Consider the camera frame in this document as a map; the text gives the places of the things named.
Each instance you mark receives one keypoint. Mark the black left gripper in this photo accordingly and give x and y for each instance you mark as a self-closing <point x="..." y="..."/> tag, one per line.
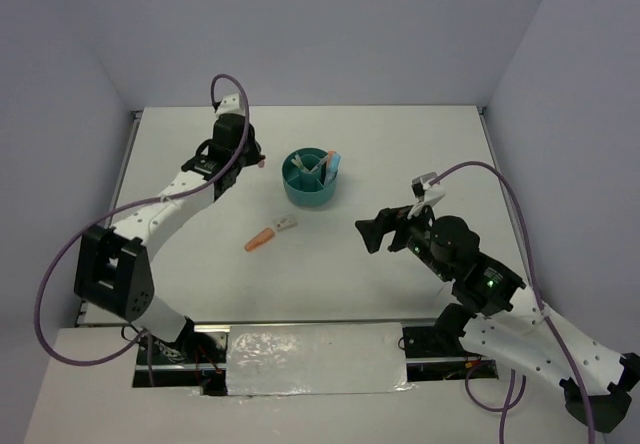
<point x="255" y="156"/>

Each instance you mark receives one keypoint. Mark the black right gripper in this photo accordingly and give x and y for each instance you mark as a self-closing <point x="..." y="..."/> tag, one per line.
<point x="388" y="219"/>

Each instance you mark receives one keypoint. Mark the purple gel pen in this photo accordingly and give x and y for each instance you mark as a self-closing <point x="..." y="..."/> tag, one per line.
<point x="319" y="164"/>

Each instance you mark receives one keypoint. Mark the white staple box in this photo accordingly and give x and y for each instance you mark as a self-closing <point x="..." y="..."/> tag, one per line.
<point x="285" y="222"/>

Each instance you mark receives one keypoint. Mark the blue highlighter marker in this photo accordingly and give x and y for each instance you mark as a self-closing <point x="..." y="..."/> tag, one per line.
<point x="334" y="168"/>

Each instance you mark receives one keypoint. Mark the orange capsule correction tape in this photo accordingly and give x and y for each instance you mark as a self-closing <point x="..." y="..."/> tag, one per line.
<point x="260" y="239"/>

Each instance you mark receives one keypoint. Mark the yellow gel pen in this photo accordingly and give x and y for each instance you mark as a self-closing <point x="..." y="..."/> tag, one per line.
<point x="297" y="161"/>

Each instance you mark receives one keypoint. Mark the grey translucent highlighter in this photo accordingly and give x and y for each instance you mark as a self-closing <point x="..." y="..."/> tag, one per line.
<point x="327" y="171"/>

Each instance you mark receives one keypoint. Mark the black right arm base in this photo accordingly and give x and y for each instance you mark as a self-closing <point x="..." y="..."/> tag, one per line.
<point x="433" y="351"/>

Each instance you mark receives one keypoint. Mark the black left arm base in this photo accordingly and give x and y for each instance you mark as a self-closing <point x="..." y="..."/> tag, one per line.
<point x="200" y="364"/>

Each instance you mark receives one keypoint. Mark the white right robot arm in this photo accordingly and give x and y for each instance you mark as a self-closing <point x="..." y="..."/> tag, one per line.
<point x="495" y="314"/>

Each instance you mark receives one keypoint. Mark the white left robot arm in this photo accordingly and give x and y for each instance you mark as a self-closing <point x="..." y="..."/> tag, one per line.
<point x="114" y="266"/>

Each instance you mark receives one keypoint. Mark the teal round divided organizer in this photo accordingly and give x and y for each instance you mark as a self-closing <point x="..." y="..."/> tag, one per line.
<point x="305" y="189"/>

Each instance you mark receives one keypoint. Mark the silver foil tape sheet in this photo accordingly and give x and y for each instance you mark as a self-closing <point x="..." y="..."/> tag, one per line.
<point x="321" y="359"/>

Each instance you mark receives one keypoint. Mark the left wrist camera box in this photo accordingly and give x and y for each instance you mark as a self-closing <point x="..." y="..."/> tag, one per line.
<point x="230" y="104"/>

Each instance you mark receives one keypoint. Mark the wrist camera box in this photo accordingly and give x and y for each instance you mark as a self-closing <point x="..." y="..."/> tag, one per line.
<point x="230" y="104"/>
<point x="426" y="193"/>

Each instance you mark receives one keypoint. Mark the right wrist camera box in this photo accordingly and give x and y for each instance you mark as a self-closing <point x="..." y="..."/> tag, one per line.
<point x="426" y="193"/>

